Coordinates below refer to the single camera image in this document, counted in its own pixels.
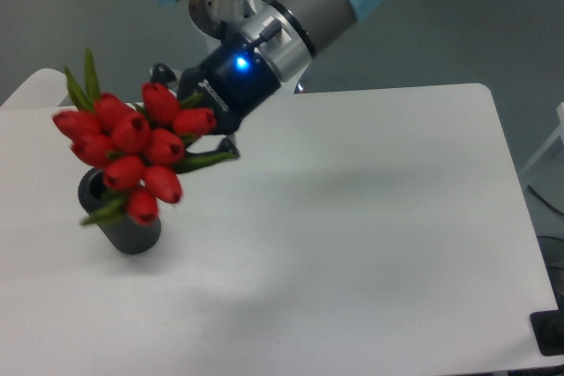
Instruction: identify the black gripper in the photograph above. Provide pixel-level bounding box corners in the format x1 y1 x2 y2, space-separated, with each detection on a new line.
150 33 281 160

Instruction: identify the red tulip bouquet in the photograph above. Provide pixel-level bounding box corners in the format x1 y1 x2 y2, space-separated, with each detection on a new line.
52 49 231 225

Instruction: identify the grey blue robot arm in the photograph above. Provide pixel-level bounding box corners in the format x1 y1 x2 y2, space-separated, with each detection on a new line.
152 0 382 172

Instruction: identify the dark grey ribbed vase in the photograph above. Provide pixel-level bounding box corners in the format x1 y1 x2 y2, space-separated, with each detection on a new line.
78 168 161 254

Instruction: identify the white rounded side table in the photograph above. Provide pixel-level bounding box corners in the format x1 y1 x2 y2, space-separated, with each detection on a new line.
1 69 72 111

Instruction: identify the black device at table edge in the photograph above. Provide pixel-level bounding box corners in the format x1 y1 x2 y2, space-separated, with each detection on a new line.
530 310 563 357

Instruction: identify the black cable on floor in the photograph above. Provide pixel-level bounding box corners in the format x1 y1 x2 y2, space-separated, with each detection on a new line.
527 185 564 216

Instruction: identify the white frame at right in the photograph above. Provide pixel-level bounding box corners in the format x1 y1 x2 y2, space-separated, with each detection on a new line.
519 103 563 186

